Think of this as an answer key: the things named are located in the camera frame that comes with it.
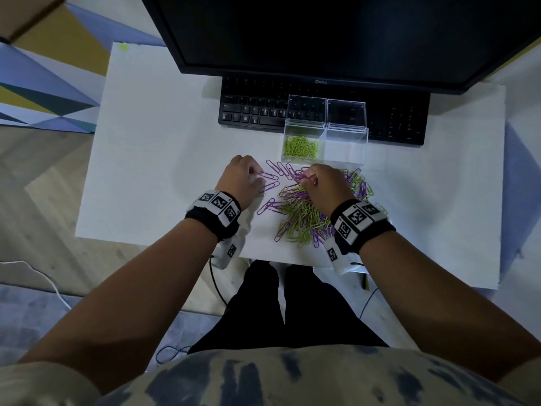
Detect person's right hand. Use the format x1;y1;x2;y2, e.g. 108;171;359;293
300;164;357;218

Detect person's left hand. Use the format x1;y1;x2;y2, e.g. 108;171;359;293
214;155;264;210

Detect pile of mixed paper clips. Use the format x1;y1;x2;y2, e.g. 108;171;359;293
255;160;389;249

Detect heap of green paper clips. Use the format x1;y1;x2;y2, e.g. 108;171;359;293
283;136;320;158

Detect person's right forearm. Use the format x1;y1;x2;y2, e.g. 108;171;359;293
359;232;541;383

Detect person's left forearm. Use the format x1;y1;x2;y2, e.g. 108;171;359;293
19;217;219;394

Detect person's black trousers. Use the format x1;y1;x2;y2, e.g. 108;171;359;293
187;259;389;355

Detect person's tie-dye shirt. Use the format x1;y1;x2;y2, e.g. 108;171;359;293
0;344;541;406

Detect black left wristband with markers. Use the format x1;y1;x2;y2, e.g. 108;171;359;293
184;189;242;243

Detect black wristband with markers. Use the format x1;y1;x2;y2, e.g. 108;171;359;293
184;189;242;243
329;200;397;257

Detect black right wristband with markers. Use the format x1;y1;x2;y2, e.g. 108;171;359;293
329;200;397;257

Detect black keyboard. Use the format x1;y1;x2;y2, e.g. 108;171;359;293
218;76;431;147

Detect black computer monitor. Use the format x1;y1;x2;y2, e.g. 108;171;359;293
139;0;541;96

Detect brown wooden board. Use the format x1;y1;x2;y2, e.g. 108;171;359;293
0;0;73;43

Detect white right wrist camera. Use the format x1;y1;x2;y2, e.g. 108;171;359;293
324;245;369;276

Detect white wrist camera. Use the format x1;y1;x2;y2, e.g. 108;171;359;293
324;245;369;276
211;240;240;270

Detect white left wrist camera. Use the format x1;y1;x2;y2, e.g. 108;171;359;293
211;240;240;270

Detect black left camera cable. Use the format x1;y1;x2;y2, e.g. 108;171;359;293
155;255;229;365

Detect black camera cable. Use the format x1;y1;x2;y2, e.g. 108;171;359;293
359;287;379;320
155;255;229;365

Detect black right camera cable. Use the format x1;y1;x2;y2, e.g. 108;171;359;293
359;287;379;320

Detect white cable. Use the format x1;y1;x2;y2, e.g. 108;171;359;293
0;261;73;311

